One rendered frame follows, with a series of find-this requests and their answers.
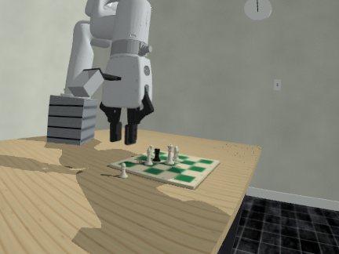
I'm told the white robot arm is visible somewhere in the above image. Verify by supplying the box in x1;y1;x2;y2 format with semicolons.
60;0;152;99

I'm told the black rook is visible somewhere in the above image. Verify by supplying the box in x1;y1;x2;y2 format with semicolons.
153;148;161;162

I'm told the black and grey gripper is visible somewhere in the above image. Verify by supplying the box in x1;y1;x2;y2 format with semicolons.
100;53;154;145

